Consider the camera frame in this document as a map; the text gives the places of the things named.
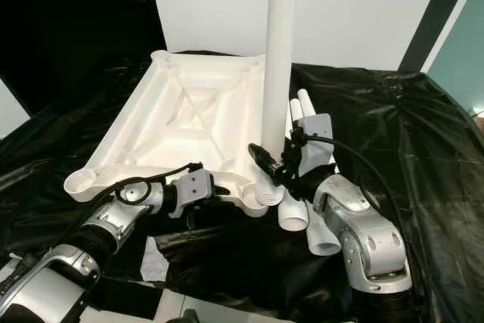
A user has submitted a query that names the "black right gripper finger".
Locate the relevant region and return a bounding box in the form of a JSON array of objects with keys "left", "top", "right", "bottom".
[{"left": 247, "top": 144, "right": 288, "bottom": 185}]

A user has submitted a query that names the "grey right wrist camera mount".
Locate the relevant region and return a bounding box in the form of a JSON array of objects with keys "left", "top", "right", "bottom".
[{"left": 299, "top": 114, "right": 335, "bottom": 176}]

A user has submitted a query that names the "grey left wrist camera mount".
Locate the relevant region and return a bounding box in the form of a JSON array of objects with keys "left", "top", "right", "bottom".
[{"left": 176, "top": 169, "right": 216, "bottom": 207}]

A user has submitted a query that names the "black door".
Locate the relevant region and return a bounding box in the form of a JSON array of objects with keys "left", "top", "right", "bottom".
[{"left": 0, "top": 0, "right": 167, "bottom": 120}]

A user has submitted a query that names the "black wall strip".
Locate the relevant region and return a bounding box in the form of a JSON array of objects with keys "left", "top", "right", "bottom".
[{"left": 399, "top": 0, "right": 479, "bottom": 73}]

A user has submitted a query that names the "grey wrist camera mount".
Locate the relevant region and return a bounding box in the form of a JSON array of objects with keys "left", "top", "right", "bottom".
[
  {"left": 299, "top": 114, "right": 335, "bottom": 176},
  {"left": 176, "top": 169, "right": 216, "bottom": 207}
]

